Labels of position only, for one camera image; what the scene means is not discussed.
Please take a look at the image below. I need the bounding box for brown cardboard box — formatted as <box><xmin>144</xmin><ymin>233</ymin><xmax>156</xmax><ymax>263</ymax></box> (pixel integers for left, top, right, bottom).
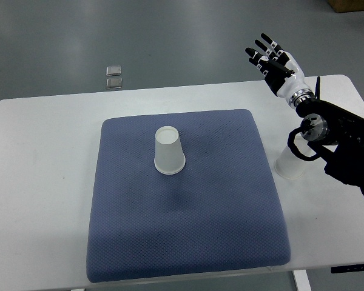
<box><xmin>328</xmin><ymin>0</ymin><xmax>364</xmax><ymax>13</ymax></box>

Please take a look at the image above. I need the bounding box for lower metal floor plate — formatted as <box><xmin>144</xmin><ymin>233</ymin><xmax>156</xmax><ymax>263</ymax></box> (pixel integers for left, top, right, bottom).
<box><xmin>106</xmin><ymin>78</ymin><xmax>123</xmax><ymax>90</ymax></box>

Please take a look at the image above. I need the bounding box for white paper cup on cushion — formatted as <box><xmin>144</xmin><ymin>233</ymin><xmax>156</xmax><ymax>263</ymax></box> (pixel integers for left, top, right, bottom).
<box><xmin>154</xmin><ymin>126</ymin><xmax>186</xmax><ymax>175</ymax></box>

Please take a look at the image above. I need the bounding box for black looped cable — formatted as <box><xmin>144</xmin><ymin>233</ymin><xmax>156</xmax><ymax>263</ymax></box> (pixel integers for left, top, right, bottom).
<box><xmin>287</xmin><ymin>127</ymin><xmax>322</xmax><ymax>162</ymax></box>

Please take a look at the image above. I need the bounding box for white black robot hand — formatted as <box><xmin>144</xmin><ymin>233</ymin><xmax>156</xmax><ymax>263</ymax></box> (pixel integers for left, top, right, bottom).
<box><xmin>245</xmin><ymin>33</ymin><xmax>314</xmax><ymax>109</ymax></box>

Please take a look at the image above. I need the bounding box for white table leg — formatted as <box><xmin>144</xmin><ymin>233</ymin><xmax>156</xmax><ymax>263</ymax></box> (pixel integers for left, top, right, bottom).
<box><xmin>292</xmin><ymin>270</ymin><xmax>312</xmax><ymax>291</ymax></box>

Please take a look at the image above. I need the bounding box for black table control panel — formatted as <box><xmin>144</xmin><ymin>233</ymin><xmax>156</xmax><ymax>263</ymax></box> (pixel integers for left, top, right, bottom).
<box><xmin>331</xmin><ymin>264</ymin><xmax>364</xmax><ymax>274</ymax></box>

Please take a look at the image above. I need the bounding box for blue textured cushion mat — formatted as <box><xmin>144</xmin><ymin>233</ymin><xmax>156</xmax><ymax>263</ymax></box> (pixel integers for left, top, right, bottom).
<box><xmin>86</xmin><ymin>109</ymin><xmax>291</xmax><ymax>283</ymax></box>

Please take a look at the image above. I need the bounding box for upper metal floor plate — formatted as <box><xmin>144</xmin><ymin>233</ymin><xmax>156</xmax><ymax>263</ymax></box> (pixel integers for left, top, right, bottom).
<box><xmin>106</xmin><ymin>65</ymin><xmax>122</xmax><ymax>76</ymax></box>

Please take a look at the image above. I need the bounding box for metal floor plate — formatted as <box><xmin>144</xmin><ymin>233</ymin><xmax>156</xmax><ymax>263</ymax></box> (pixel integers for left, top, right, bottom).
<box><xmin>106</xmin><ymin>65</ymin><xmax>122</xmax><ymax>76</ymax></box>
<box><xmin>106</xmin><ymin>78</ymin><xmax>123</xmax><ymax>90</ymax></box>

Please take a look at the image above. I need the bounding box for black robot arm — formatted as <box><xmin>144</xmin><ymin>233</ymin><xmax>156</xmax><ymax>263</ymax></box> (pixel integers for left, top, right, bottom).
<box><xmin>288</xmin><ymin>77</ymin><xmax>364</xmax><ymax>197</ymax></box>

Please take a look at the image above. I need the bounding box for white paper cup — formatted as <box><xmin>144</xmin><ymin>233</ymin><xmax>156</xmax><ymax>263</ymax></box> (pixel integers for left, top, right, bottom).
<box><xmin>154</xmin><ymin>126</ymin><xmax>186</xmax><ymax>175</ymax></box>
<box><xmin>274</xmin><ymin>146</ymin><xmax>306</xmax><ymax>179</ymax></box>

